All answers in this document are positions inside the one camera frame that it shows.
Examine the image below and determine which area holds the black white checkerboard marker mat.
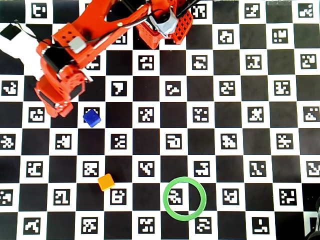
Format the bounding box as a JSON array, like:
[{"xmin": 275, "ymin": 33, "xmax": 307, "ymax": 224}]
[{"xmin": 0, "ymin": 0, "xmax": 320, "ymax": 240}]

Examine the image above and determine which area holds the small silver box module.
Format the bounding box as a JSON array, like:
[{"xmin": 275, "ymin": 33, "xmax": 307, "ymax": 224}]
[{"xmin": 68, "ymin": 36, "xmax": 87, "ymax": 54}]

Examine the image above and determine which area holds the orange cube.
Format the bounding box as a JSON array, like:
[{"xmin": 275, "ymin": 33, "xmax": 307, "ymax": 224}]
[{"xmin": 97, "ymin": 173, "xmax": 116, "ymax": 192}]

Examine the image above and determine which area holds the thin black strap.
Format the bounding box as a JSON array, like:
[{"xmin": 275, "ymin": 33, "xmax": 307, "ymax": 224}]
[{"xmin": 175, "ymin": 0, "xmax": 202, "ymax": 18}]

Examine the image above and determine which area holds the green ring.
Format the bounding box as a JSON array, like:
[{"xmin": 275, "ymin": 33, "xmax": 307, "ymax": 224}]
[{"xmin": 162, "ymin": 176, "xmax": 208, "ymax": 222}]

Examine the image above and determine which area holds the grey duct tape wad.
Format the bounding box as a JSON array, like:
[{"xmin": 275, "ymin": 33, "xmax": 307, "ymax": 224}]
[{"xmin": 148, "ymin": 8, "xmax": 179, "ymax": 38}]

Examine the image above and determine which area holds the orange robot base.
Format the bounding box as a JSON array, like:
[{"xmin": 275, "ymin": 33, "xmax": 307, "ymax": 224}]
[{"xmin": 134, "ymin": 0, "xmax": 195, "ymax": 50}]

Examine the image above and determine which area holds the blue cube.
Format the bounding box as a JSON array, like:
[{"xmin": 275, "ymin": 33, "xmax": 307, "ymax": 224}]
[{"xmin": 82, "ymin": 108, "xmax": 102, "ymax": 129}]

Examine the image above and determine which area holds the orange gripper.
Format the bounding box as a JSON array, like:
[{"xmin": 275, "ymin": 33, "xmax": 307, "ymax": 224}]
[{"xmin": 34, "ymin": 74, "xmax": 86, "ymax": 119}]

